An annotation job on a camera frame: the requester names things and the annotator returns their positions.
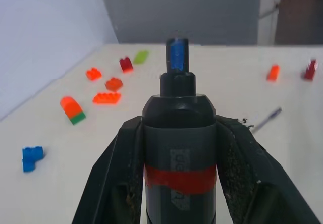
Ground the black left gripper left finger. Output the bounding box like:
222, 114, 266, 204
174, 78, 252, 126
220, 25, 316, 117
71, 115, 145, 224

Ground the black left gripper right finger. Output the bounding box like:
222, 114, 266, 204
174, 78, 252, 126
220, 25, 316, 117
214, 115, 321, 224

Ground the orange and green rounded brick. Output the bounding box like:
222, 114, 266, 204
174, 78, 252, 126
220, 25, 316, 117
60, 96, 87, 126

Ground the flat orange toy brick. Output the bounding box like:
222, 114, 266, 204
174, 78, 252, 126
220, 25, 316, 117
92, 91, 123, 105

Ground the blue toy brick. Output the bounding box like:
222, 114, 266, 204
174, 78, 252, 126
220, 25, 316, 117
22, 146, 44, 173

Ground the dark orange toy brick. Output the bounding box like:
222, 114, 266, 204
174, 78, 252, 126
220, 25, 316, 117
104, 77, 124, 92

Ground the small orange toy brick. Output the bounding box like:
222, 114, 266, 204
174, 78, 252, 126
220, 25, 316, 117
85, 67, 103, 81

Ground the dark red toy brick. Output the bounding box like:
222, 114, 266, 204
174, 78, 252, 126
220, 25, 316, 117
119, 57, 134, 73

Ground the tall orange toy brick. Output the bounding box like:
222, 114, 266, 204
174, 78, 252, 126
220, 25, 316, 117
266, 64, 281, 82

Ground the lime green toy brick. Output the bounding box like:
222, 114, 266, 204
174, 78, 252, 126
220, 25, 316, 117
133, 50, 149, 65

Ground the dark red slanted brick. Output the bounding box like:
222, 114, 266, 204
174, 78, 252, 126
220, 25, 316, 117
303, 59, 318, 82

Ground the white cabinet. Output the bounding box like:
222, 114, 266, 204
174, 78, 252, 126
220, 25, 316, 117
257, 0, 283, 45

